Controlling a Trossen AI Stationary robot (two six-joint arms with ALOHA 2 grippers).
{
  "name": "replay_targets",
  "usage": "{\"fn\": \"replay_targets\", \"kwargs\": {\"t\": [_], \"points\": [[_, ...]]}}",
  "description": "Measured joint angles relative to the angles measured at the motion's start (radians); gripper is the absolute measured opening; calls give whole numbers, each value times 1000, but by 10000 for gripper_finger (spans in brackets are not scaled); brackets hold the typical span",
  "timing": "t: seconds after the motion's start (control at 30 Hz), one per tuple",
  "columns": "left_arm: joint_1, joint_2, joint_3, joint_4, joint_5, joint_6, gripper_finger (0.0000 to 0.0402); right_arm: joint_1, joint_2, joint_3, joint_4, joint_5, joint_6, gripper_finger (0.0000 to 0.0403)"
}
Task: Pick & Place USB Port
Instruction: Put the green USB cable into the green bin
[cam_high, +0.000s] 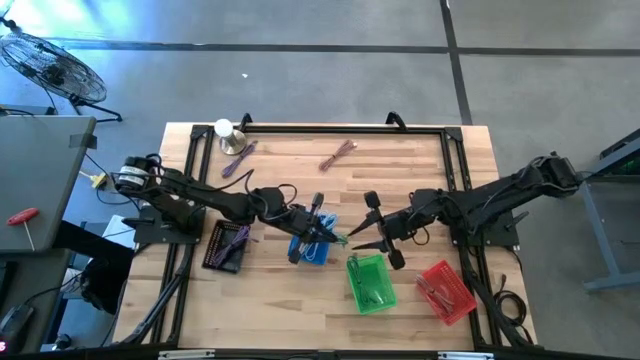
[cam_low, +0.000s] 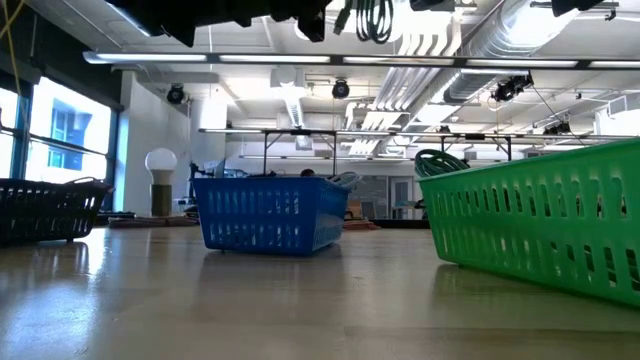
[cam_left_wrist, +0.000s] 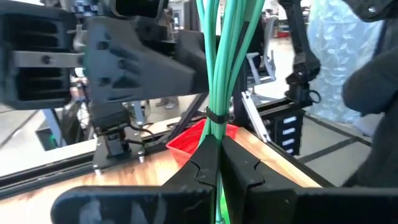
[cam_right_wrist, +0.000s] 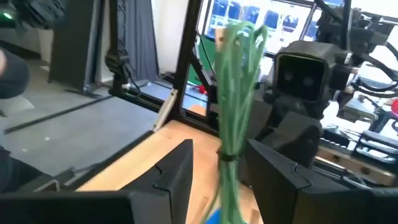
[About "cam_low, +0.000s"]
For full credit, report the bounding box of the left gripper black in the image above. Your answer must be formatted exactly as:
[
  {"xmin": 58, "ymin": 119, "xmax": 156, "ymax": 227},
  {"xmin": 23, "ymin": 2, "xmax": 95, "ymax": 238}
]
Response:
[{"xmin": 149, "ymin": 0, "xmax": 331, "ymax": 49}]

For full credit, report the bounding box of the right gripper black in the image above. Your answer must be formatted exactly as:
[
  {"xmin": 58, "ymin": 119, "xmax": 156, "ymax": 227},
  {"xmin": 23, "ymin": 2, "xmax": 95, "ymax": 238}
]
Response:
[{"xmin": 409, "ymin": 0, "xmax": 456, "ymax": 12}]

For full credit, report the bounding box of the white USB cable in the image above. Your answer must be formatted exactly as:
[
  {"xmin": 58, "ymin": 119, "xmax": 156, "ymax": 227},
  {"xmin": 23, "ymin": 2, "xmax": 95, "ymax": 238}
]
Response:
[{"xmin": 327, "ymin": 171, "xmax": 362, "ymax": 192}]

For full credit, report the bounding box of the long ceiling light strip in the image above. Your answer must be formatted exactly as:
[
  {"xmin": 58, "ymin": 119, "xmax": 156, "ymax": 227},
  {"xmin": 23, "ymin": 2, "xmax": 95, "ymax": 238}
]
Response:
[{"xmin": 82, "ymin": 49, "xmax": 640, "ymax": 71}]

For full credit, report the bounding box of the white bulb lamp brass base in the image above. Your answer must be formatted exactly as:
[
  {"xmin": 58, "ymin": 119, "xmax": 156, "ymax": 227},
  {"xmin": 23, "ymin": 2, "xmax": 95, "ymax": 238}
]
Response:
[{"xmin": 144, "ymin": 147, "xmax": 179, "ymax": 218}]

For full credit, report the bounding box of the window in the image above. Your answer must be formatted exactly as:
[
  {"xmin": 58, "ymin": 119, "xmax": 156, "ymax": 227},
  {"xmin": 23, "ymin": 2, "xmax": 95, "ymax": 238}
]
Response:
[{"xmin": 0, "ymin": 77, "xmax": 114, "ymax": 184}]

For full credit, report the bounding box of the green plastic basket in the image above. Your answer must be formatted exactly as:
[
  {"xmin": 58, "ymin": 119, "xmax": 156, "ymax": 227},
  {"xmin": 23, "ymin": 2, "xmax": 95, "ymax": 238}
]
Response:
[{"xmin": 417, "ymin": 138, "xmax": 640, "ymax": 307}]

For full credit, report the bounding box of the blue plastic basket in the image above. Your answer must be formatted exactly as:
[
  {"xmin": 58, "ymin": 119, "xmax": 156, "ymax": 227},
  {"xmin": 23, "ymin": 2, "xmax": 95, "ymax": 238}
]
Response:
[{"xmin": 192, "ymin": 175, "xmax": 351, "ymax": 258}]

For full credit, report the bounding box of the black plastic basket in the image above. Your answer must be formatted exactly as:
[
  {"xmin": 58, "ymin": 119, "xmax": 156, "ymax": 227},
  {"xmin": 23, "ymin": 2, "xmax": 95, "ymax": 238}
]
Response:
[{"xmin": 0, "ymin": 177, "xmax": 115, "ymax": 247}]

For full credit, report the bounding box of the silver ventilation duct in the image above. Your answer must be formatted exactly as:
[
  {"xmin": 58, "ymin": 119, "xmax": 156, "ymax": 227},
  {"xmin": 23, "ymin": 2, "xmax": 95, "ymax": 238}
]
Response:
[{"xmin": 442, "ymin": 0, "xmax": 566, "ymax": 104}]

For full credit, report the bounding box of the black background rig frame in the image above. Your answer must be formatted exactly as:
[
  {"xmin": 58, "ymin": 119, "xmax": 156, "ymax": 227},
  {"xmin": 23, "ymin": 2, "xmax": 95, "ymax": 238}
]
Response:
[
  {"xmin": 439, "ymin": 132, "xmax": 514, "ymax": 161},
  {"xmin": 259, "ymin": 128, "xmax": 341, "ymax": 176}
]

